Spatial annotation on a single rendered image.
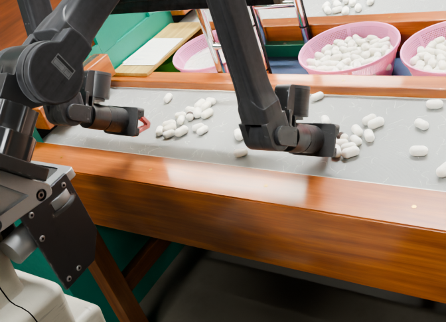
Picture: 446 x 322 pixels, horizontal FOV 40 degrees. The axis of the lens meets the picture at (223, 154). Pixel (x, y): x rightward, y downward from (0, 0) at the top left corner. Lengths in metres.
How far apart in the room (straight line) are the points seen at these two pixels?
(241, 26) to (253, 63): 0.07
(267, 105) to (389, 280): 0.40
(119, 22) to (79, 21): 1.21
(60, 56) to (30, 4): 0.52
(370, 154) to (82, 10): 0.69
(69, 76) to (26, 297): 0.40
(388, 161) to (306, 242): 0.23
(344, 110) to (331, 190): 0.32
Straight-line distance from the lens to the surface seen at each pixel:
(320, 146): 1.23
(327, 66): 1.65
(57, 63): 0.79
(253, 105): 1.07
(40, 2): 1.31
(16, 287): 1.05
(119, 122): 1.41
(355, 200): 1.15
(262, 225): 1.26
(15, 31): 1.79
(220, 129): 1.53
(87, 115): 1.33
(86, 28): 0.84
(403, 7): 1.89
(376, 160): 1.28
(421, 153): 1.26
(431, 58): 1.59
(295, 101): 1.16
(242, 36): 1.04
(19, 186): 0.79
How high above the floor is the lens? 1.50
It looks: 32 degrees down
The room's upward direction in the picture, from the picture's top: 21 degrees counter-clockwise
